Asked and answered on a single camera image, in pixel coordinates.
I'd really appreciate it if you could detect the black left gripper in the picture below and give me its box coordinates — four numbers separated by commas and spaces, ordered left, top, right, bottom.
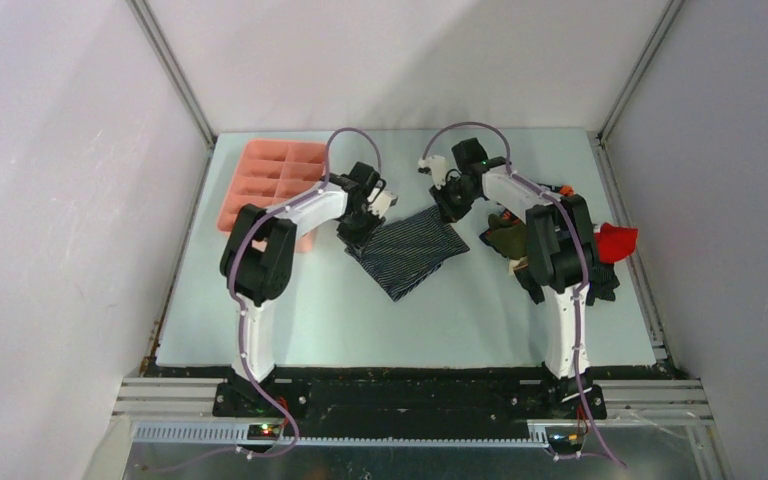
337, 203, 386, 256

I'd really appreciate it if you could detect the navy striped boxer underwear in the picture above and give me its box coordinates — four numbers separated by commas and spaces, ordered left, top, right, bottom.
345, 205, 470, 302

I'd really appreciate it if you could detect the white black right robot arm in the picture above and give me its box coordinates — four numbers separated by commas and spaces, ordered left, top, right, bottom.
418, 138, 598, 418

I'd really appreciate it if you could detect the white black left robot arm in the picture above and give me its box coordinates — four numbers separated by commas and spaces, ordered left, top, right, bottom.
220, 162, 398, 417

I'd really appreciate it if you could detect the olive green underwear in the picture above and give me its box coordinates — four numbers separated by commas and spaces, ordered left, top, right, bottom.
479, 213, 527, 260

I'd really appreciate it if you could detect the pink compartment tray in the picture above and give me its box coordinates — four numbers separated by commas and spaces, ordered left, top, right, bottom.
217, 138, 325, 235

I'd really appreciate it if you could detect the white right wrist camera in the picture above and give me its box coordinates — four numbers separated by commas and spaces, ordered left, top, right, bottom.
418, 155, 449, 188

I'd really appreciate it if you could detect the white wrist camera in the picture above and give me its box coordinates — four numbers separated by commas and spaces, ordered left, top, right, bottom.
367, 187, 398, 218
418, 155, 449, 188

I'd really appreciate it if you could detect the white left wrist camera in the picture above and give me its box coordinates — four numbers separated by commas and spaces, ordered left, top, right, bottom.
367, 187, 398, 218

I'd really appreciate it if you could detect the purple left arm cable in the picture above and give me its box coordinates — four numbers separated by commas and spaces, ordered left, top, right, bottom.
231, 127, 384, 462

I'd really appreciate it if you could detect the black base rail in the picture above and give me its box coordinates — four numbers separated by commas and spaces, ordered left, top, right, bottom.
212, 367, 607, 440

